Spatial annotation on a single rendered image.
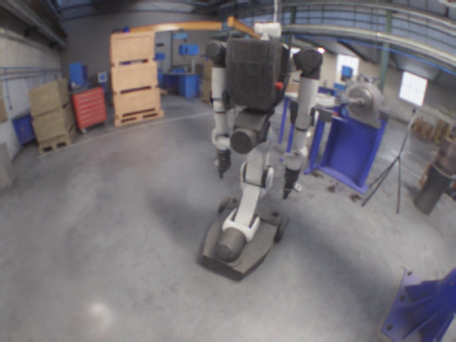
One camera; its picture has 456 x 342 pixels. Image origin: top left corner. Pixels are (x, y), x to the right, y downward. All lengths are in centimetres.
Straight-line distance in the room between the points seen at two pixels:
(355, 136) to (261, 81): 210
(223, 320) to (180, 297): 31
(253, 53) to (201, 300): 136
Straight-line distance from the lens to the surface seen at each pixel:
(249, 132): 80
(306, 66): 82
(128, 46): 468
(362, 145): 271
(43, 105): 443
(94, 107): 471
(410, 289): 194
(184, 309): 133
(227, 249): 113
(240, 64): 78
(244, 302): 134
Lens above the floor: 126
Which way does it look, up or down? 32 degrees down
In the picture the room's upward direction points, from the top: 3 degrees clockwise
